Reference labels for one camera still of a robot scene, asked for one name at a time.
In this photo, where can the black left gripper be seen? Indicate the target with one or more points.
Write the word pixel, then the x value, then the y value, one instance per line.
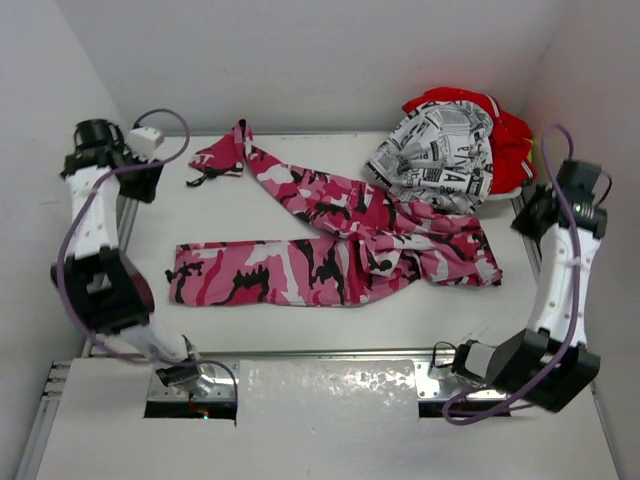
pixel 145 191

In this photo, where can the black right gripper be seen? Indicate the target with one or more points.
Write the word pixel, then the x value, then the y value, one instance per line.
pixel 521 222

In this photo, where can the pink camouflage trousers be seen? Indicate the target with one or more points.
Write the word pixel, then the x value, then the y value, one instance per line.
pixel 371 245

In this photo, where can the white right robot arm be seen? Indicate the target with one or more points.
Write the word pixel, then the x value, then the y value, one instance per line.
pixel 568 226

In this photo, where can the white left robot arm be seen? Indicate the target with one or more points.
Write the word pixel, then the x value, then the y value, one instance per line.
pixel 106 296

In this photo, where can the red trousers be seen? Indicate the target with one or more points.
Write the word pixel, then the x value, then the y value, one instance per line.
pixel 511 139

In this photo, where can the newspaper print white trousers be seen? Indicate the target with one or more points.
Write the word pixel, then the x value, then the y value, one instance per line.
pixel 439 153

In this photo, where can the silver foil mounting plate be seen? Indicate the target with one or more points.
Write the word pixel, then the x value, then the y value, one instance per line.
pixel 420 380

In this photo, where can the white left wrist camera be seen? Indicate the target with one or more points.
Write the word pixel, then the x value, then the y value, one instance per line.
pixel 144 141

